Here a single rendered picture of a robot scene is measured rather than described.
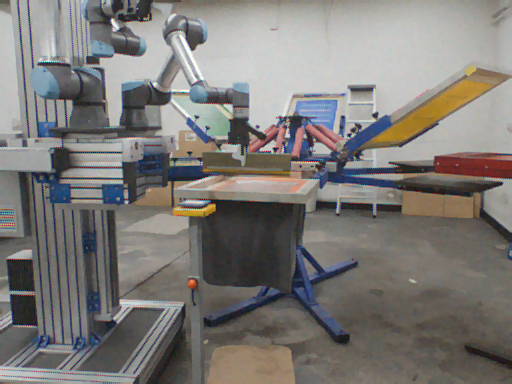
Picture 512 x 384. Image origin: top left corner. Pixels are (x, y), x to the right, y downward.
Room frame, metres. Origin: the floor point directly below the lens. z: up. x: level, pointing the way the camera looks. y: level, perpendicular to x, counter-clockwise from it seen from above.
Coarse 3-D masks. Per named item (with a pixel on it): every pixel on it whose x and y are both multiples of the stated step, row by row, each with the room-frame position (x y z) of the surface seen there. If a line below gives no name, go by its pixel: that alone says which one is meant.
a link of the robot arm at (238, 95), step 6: (234, 84) 1.96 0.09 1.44; (240, 84) 1.95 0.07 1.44; (246, 84) 1.96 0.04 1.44; (234, 90) 1.96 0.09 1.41; (240, 90) 1.95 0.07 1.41; (246, 90) 1.96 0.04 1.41; (228, 96) 1.99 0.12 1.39; (234, 96) 1.96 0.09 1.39; (240, 96) 1.95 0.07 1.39; (246, 96) 1.96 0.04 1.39; (234, 102) 1.96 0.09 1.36; (240, 102) 1.95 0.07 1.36; (246, 102) 1.96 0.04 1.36
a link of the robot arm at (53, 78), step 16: (48, 0) 1.68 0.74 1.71; (48, 16) 1.68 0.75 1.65; (48, 32) 1.68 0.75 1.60; (64, 32) 1.73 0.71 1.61; (48, 48) 1.68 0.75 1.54; (64, 48) 1.72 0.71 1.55; (48, 64) 1.66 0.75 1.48; (64, 64) 1.69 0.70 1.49; (32, 80) 1.68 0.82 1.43; (48, 80) 1.64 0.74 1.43; (64, 80) 1.69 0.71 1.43; (48, 96) 1.66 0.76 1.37; (64, 96) 1.71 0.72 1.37
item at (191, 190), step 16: (240, 176) 2.63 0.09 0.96; (256, 176) 2.60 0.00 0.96; (272, 176) 2.58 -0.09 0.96; (176, 192) 1.92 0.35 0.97; (192, 192) 1.90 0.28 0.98; (208, 192) 1.88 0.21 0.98; (224, 192) 1.86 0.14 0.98; (240, 192) 1.84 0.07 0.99; (256, 192) 1.83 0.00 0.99; (272, 192) 1.83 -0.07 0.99; (288, 192) 1.83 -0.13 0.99; (304, 192) 1.83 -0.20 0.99
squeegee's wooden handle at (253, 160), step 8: (208, 152) 2.02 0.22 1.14; (216, 152) 2.01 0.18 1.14; (224, 152) 2.00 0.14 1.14; (232, 152) 2.00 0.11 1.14; (208, 160) 2.01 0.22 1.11; (216, 160) 2.00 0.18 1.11; (224, 160) 1.99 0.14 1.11; (232, 160) 1.98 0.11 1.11; (240, 160) 1.98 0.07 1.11; (248, 160) 1.97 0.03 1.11; (256, 160) 1.96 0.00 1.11; (264, 160) 1.95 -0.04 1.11; (272, 160) 1.94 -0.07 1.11; (280, 160) 1.93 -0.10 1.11; (288, 160) 1.92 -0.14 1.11; (272, 168) 1.94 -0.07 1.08; (280, 168) 1.93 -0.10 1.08; (288, 168) 1.92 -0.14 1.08
